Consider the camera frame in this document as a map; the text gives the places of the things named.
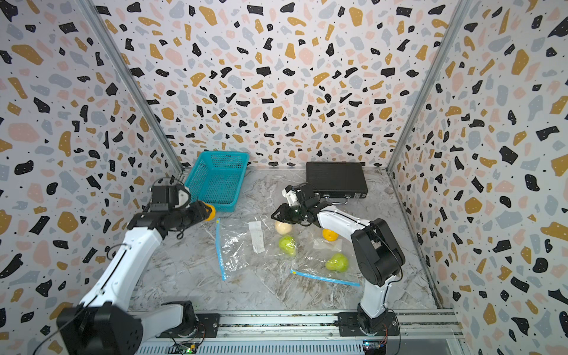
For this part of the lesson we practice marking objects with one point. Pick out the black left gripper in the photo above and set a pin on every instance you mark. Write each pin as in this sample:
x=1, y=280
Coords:
x=198, y=211

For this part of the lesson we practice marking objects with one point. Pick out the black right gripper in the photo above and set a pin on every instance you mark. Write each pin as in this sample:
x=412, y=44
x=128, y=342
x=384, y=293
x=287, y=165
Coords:
x=282, y=214

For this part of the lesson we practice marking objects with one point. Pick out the beige fruit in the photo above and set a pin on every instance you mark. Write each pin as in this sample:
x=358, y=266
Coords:
x=283, y=228

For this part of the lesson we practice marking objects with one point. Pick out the orange fruit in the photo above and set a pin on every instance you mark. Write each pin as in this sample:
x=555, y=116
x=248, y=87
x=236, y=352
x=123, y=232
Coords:
x=210, y=212
x=329, y=235

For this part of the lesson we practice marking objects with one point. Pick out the green pear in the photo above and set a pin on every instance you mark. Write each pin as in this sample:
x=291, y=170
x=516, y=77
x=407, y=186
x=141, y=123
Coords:
x=338, y=263
x=287, y=244

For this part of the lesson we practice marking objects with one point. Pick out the clear zip-top bag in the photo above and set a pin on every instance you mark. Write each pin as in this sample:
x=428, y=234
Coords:
x=235, y=253
x=310, y=263

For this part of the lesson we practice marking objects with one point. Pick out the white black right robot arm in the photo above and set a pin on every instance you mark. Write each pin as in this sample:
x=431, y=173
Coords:
x=378, y=255

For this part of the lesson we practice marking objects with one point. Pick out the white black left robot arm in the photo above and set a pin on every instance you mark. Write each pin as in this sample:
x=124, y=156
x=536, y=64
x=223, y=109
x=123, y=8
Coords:
x=101, y=323

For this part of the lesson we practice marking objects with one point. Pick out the teal plastic basket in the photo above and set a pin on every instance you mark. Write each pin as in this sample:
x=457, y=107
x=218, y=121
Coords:
x=216, y=179

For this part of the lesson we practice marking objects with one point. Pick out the black ribbed carrying case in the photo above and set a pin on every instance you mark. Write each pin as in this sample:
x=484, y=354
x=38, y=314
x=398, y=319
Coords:
x=337, y=180

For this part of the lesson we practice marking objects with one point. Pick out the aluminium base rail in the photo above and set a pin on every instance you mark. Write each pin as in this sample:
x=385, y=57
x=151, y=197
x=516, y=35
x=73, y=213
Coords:
x=410, y=331

